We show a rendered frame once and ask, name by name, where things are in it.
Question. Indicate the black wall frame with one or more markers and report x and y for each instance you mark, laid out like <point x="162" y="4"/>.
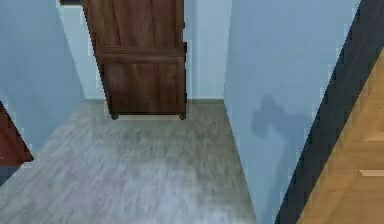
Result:
<point x="70" y="2"/>

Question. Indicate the light wooden room door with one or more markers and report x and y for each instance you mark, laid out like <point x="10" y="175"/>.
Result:
<point x="353" y="160"/>

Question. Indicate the reddish brown wooden furniture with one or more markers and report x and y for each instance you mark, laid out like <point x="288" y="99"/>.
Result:
<point x="10" y="143"/>

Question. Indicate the dark brown wooden cabinet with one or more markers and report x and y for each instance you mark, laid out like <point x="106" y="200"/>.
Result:
<point x="143" y="56"/>

